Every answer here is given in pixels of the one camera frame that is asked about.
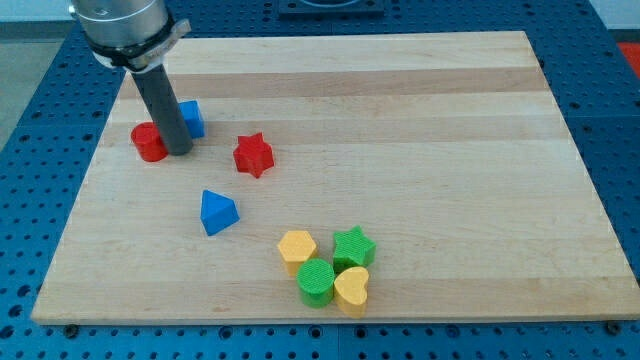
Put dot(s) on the red cylinder block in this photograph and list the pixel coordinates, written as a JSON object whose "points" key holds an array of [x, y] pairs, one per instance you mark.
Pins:
{"points": [[148, 142]]}

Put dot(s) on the green star block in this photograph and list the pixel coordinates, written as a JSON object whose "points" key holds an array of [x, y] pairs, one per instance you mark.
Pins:
{"points": [[352, 248]]}

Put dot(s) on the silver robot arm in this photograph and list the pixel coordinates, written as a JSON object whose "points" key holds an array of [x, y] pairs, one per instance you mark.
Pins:
{"points": [[136, 35]]}

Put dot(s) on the blue cube block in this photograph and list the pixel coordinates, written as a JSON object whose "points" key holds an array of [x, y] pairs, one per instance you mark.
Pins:
{"points": [[193, 119]]}

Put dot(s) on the yellow heart block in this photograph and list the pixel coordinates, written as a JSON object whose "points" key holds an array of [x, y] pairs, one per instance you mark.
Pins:
{"points": [[351, 291]]}

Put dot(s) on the red star block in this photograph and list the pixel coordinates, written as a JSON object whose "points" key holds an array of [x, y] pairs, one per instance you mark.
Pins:
{"points": [[253, 155]]}

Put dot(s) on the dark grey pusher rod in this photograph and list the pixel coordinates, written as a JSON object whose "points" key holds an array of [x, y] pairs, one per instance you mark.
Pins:
{"points": [[160, 100]]}

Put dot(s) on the wooden board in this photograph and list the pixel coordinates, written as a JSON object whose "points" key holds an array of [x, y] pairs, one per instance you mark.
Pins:
{"points": [[448, 149]]}

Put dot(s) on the green cylinder block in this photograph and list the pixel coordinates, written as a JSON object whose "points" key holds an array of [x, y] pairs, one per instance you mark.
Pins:
{"points": [[315, 280]]}

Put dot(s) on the yellow hexagon block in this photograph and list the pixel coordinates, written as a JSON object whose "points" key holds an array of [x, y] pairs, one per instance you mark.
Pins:
{"points": [[295, 248]]}

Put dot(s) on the blue triangle block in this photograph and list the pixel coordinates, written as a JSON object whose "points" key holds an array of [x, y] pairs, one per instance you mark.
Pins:
{"points": [[218, 212]]}

